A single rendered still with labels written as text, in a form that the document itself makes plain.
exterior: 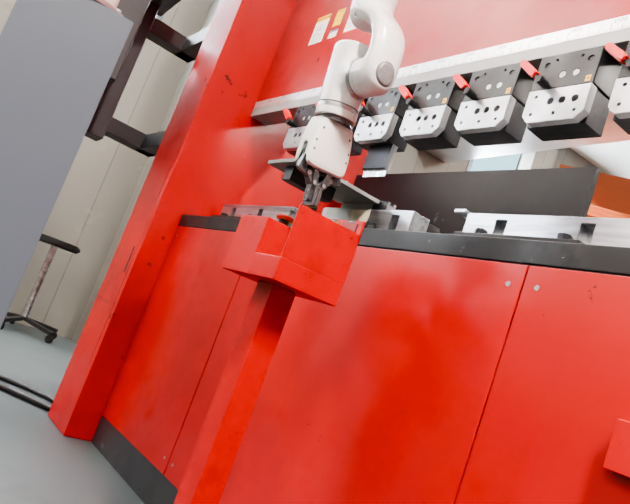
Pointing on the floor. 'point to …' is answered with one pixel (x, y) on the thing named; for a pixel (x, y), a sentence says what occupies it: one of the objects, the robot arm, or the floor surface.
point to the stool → (39, 288)
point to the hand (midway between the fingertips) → (312, 196)
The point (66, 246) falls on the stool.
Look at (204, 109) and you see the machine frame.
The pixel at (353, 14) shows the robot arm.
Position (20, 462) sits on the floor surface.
